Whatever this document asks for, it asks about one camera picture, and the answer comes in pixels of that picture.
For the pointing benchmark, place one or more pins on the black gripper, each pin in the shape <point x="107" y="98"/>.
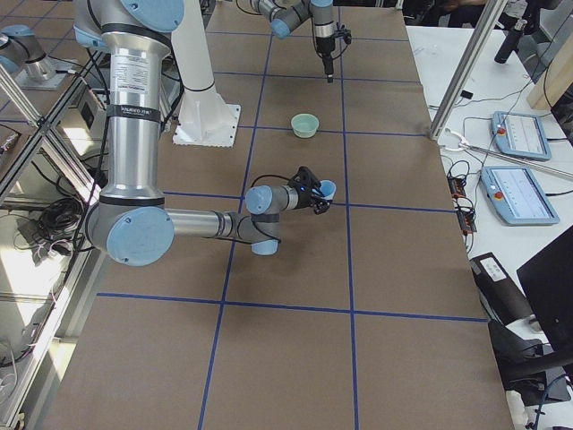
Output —
<point x="324" y="45"/>
<point x="306" y="199"/>

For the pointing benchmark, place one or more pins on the light blue plastic cup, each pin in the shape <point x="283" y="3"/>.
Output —
<point x="328" y="190"/>

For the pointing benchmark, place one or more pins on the mint green ceramic bowl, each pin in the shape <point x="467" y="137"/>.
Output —
<point x="304" y="125"/>

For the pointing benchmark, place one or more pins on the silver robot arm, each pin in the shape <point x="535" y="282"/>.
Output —
<point x="284" y="19"/>
<point x="130" y="222"/>

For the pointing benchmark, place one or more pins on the far teach pendant tablet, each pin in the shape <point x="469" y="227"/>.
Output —
<point x="520" y="135"/>

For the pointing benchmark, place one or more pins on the teach pendant tablet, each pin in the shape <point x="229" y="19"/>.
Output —
<point x="517" y="197"/>
<point x="520" y="135"/>

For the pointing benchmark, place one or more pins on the near teach pendant tablet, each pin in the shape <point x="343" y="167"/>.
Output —
<point x="517" y="197"/>

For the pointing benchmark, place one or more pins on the black monitor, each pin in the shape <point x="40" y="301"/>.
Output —
<point x="546" y="279"/>

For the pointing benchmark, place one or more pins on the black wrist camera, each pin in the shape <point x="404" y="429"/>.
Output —
<point x="304" y="178"/>

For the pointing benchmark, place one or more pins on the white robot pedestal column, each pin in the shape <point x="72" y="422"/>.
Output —
<point x="204" y="118"/>

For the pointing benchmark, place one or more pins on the aluminium frame post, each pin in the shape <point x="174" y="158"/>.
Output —
<point x="474" y="47"/>

